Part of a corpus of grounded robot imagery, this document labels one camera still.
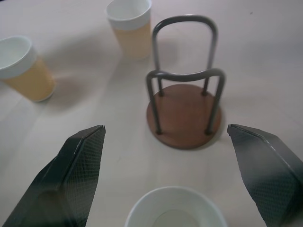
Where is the tan white paper cup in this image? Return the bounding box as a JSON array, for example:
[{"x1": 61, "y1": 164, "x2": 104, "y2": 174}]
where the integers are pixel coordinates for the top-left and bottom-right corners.
[
  {"x1": 0, "y1": 35, "x2": 57, "y2": 103},
  {"x1": 106, "y1": 0, "x2": 152, "y2": 62},
  {"x1": 125, "y1": 186, "x2": 228, "y2": 227}
]

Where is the wooden base wire holder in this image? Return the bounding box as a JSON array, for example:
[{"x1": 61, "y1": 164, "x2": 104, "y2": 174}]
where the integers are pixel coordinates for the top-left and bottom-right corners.
[{"x1": 144, "y1": 14, "x2": 225, "y2": 150}]

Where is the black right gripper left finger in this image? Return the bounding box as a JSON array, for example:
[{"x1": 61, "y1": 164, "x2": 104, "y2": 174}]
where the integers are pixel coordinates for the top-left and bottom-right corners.
[{"x1": 0, "y1": 124, "x2": 106, "y2": 227}]

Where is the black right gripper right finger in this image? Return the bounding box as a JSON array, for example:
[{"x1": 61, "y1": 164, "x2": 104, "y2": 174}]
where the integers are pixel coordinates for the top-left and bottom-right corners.
[{"x1": 227, "y1": 123, "x2": 303, "y2": 227}]

